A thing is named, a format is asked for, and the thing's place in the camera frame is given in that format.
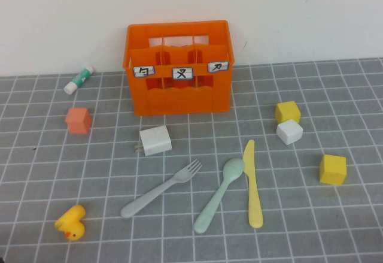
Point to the pale green plastic spoon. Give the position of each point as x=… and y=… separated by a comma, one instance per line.
x=234, y=168

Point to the grey plastic fork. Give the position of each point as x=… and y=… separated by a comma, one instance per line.
x=140, y=204

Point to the yellow plastic knife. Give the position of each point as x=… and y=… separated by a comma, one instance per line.
x=254, y=197

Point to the orange plastic cutlery holder crate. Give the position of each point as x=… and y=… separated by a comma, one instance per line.
x=179, y=101

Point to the white charger plug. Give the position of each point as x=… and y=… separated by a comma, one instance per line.
x=156, y=140

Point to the white label fork character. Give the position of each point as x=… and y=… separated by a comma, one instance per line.
x=182, y=73

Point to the white label knife character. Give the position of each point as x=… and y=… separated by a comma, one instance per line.
x=218, y=66

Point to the white label spoon character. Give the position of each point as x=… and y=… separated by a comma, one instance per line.
x=144, y=72

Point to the yellow foam cube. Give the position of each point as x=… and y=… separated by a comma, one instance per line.
x=332, y=170
x=288, y=111

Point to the white foam cube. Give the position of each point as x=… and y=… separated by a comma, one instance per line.
x=289, y=132

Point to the salmon pink foam cube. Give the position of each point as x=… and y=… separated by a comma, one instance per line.
x=78, y=122

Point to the white green glue stick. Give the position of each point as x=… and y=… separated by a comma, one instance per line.
x=78, y=80

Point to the grey grid tablecloth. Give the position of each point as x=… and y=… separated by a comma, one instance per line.
x=191, y=245

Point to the yellow rubber duck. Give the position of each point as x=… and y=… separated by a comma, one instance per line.
x=73, y=224

